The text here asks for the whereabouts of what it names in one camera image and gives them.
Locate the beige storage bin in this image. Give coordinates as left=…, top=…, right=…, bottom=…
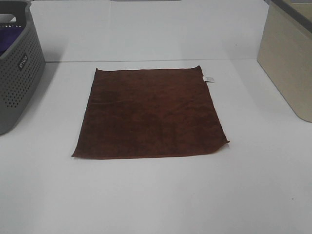
left=257, top=0, right=312, bottom=122

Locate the brown towel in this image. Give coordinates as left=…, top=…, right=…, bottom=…
left=73, top=66, right=228, bottom=159

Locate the white towel care label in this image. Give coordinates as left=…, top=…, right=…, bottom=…
left=203, top=76, right=215, bottom=83

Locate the purple cloth in basket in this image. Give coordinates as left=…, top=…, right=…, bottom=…
left=0, top=25, right=25, bottom=56

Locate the grey perforated laundry basket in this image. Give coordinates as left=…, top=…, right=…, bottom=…
left=0, top=0, right=45, bottom=134

